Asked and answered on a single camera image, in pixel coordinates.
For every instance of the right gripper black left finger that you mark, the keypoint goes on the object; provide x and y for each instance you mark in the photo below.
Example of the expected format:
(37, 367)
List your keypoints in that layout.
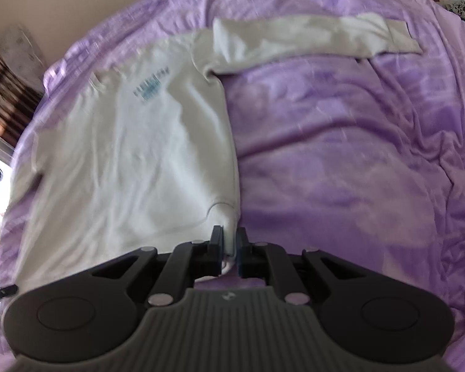
(96, 310)

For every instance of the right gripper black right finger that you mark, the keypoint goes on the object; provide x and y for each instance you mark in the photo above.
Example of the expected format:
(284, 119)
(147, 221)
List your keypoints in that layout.
(364, 312)

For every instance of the white printed sweatshirt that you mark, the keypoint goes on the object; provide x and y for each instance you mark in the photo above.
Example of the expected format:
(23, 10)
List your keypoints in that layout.
(146, 158)

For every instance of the purple bed sheet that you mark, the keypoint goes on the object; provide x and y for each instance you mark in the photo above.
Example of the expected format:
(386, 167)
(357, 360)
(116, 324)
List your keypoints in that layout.
(362, 159)

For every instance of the brown striped curtain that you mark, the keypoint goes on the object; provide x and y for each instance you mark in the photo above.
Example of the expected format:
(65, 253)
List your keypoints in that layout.
(18, 103)

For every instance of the floral patterned pillow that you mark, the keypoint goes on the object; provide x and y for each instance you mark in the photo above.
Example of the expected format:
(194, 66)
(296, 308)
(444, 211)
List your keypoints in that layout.
(22, 55)

